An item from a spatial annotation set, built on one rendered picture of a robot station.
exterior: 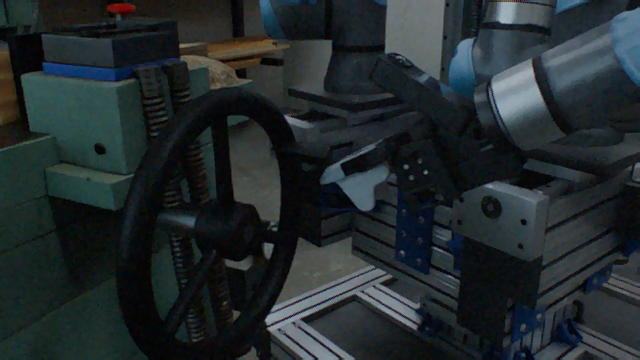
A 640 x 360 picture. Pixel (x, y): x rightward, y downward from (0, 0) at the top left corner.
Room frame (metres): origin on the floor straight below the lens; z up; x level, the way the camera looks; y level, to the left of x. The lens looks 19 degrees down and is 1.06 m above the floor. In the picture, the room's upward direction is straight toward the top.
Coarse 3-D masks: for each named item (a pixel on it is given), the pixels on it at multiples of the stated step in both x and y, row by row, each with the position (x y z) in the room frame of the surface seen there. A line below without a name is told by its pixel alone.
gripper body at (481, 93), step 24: (480, 96) 0.51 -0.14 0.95; (432, 120) 0.53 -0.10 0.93; (480, 120) 0.50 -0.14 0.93; (408, 144) 0.53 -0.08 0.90; (432, 144) 0.52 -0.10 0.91; (456, 144) 0.53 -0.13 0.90; (480, 144) 0.52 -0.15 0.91; (504, 144) 0.49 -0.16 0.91; (408, 168) 0.54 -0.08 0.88; (432, 168) 0.51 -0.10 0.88; (456, 168) 0.52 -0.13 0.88; (480, 168) 0.51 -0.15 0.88; (504, 168) 0.50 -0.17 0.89; (408, 192) 0.53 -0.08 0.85; (432, 192) 0.56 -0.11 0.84; (456, 192) 0.50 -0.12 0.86
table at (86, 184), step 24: (24, 120) 0.63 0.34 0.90; (240, 120) 0.86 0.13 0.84; (0, 144) 0.54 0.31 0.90; (24, 144) 0.54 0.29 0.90; (48, 144) 0.56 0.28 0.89; (0, 168) 0.52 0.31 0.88; (24, 168) 0.54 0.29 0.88; (48, 168) 0.55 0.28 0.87; (72, 168) 0.55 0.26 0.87; (96, 168) 0.55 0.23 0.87; (0, 192) 0.51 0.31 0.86; (24, 192) 0.53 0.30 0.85; (48, 192) 0.55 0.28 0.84; (72, 192) 0.54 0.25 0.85; (96, 192) 0.52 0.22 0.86; (120, 192) 0.52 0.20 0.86
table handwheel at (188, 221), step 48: (240, 96) 0.55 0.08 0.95; (144, 192) 0.43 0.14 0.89; (288, 192) 0.64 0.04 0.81; (144, 240) 0.42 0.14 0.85; (240, 240) 0.51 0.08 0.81; (288, 240) 0.63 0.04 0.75; (144, 288) 0.41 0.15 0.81; (192, 288) 0.48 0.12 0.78; (144, 336) 0.41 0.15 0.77; (240, 336) 0.53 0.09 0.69
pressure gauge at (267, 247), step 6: (264, 222) 0.82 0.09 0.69; (270, 222) 0.82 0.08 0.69; (276, 222) 0.83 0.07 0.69; (264, 228) 0.81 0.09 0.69; (270, 228) 0.82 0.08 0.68; (276, 228) 0.83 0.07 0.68; (258, 246) 0.80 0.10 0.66; (264, 246) 0.80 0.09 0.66; (270, 246) 0.81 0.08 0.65; (252, 252) 0.81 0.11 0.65; (258, 252) 0.80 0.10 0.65; (264, 252) 0.79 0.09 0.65; (270, 252) 0.81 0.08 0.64; (258, 258) 0.83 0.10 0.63; (264, 258) 0.80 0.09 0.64; (258, 264) 0.83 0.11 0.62; (264, 264) 0.83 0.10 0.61
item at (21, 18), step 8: (0, 0) 0.67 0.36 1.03; (8, 0) 0.68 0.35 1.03; (16, 0) 0.68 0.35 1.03; (24, 0) 0.69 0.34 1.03; (0, 8) 0.66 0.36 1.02; (8, 8) 0.67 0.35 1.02; (16, 8) 0.68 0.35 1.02; (24, 8) 0.69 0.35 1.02; (0, 16) 0.66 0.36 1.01; (8, 16) 0.67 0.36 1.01; (16, 16) 0.68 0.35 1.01; (24, 16) 0.69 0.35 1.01; (32, 16) 0.70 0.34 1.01; (0, 24) 0.66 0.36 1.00; (8, 24) 0.67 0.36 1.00; (16, 24) 0.68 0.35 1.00; (24, 24) 0.69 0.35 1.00; (32, 24) 0.70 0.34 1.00
